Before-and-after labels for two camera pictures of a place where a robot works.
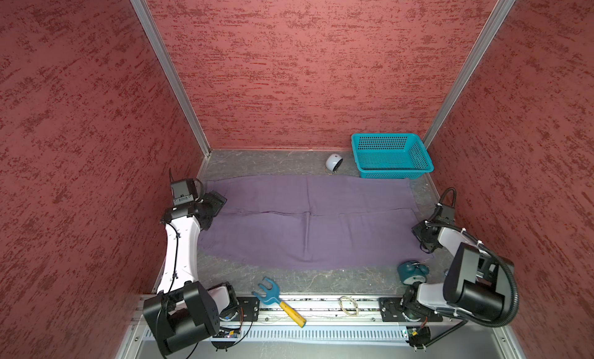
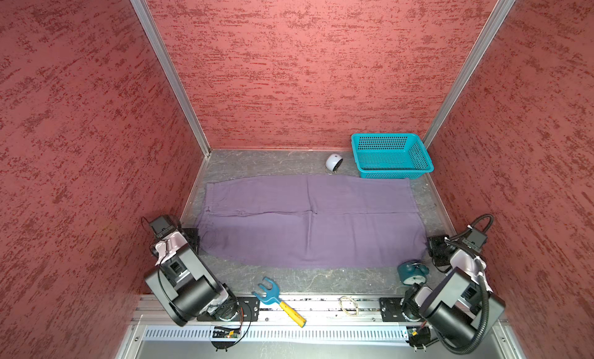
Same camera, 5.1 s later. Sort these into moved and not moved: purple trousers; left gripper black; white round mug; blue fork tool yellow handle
Moved: left gripper black
Not moved: blue fork tool yellow handle; white round mug; purple trousers
